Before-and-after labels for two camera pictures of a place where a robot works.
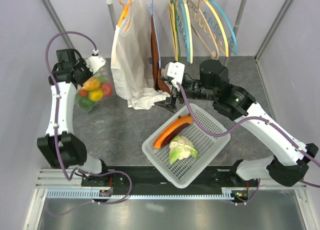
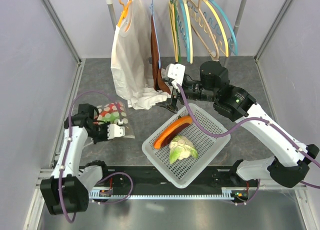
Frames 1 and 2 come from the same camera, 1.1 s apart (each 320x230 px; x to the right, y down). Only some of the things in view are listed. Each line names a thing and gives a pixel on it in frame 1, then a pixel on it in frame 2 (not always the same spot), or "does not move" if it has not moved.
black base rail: [148, 177] does not move
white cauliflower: [181, 148] does not move
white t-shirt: [131, 58] does not move
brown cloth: [159, 82] does not move
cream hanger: [171, 9] does not move
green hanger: [174, 1] does not move
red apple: [107, 89] -> [114, 107]
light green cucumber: [102, 79] -> [111, 117]
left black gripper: [82, 63] -> [105, 138]
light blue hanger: [186, 27] does not move
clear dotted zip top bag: [96, 89] -> [115, 113]
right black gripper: [172, 107] does not move
